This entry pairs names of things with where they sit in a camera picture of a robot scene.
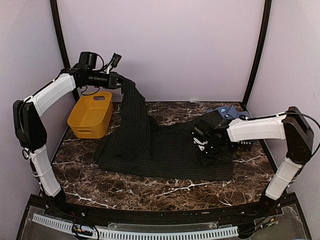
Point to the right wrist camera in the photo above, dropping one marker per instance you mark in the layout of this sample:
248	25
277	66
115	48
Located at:
201	134

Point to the black enclosure frame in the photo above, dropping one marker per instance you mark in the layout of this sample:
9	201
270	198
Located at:
175	50

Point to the yellow plastic basket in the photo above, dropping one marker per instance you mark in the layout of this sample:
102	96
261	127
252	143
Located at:
91	115

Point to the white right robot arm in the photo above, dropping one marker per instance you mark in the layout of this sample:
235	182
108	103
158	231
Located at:
290	126

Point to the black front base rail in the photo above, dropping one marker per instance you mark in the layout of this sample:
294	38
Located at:
283	220

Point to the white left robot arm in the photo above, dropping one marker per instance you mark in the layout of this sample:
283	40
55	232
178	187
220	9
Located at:
30	130

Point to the white slotted cable duct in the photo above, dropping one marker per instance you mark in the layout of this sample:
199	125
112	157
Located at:
119	231

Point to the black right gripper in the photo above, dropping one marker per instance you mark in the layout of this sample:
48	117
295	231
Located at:
204	160

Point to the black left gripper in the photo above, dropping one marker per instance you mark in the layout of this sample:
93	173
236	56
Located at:
113	79

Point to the black pinstriped long sleeve shirt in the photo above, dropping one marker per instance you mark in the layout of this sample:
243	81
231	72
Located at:
139	146

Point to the blue checked folded shirt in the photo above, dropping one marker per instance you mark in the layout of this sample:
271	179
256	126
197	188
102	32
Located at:
230	112

